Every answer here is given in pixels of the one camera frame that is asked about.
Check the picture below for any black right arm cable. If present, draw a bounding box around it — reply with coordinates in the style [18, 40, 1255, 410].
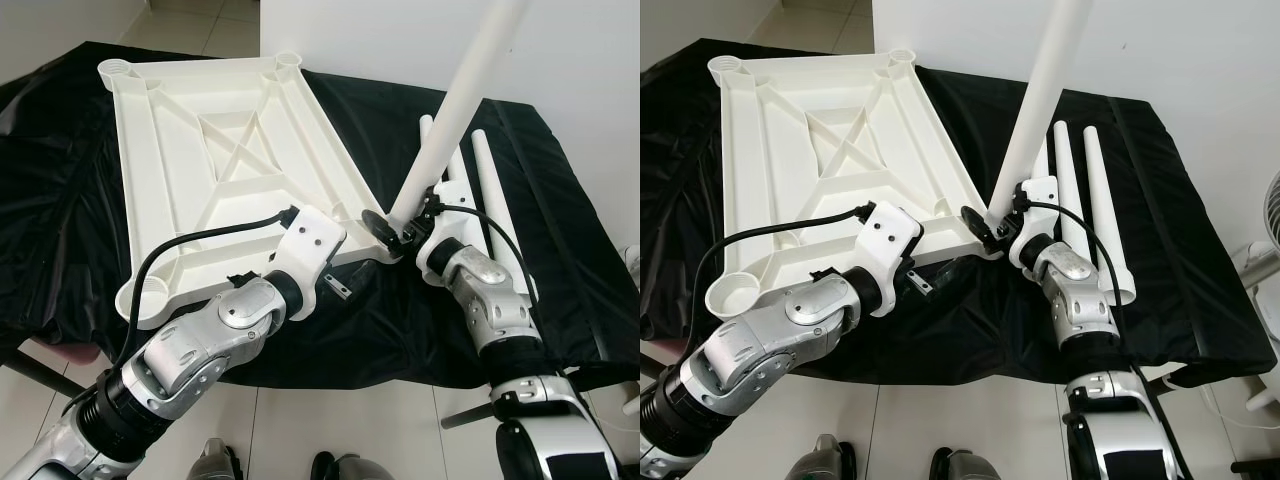
[1025, 198, 1126, 341]
[440, 200, 541, 311]

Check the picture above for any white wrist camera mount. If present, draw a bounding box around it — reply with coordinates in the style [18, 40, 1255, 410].
[853, 200, 923, 316]
[412, 180, 479, 279]
[268, 206, 349, 321]
[1005, 175, 1063, 269]

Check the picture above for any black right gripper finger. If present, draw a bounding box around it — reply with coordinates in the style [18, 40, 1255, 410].
[960, 204, 1003, 251]
[358, 208, 409, 253]

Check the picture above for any grey right robot foot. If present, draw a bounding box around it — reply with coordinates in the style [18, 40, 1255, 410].
[930, 448, 999, 480]
[312, 450, 396, 480]

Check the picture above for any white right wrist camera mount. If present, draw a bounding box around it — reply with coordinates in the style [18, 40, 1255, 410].
[1005, 175, 1063, 269]
[412, 180, 479, 279]

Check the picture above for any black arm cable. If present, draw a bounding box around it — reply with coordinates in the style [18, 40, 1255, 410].
[1025, 198, 1126, 341]
[690, 203, 871, 311]
[440, 200, 541, 311]
[125, 205, 301, 351]

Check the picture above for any dark metal table frame bar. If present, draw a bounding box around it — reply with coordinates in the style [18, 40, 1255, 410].
[0, 350, 86, 399]
[440, 403, 493, 431]

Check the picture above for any grey left robot foot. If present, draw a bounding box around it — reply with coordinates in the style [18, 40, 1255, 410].
[800, 432, 856, 480]
[190, 435, 244, 480]

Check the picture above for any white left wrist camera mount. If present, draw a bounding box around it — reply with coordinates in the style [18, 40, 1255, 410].
[268, 206, 349, 321]
[853, 200, 923, 316]

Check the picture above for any grey robot foot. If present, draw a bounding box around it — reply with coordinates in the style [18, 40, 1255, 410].
[190, 435, 244, 480]
[312, 450, 396, 480]
[930, 448, 999, 480]
[800, 432, 856, 480]

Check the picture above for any white plastic table top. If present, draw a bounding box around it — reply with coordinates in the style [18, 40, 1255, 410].
[97, 50, 401, 331]
[706, 48, 1001, 321]

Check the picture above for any black tablecloth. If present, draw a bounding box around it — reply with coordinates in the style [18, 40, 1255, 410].
[640, 38, 1251, 386]
[0, 40, 641, 391]

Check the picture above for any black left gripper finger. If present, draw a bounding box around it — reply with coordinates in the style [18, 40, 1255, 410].
[352, 252, 393, 296]
[927, 250, 967, 293]

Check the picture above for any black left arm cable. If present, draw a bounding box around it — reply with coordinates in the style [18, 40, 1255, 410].
[690, 203, 871, 311]
[125, 205, 301, 351]

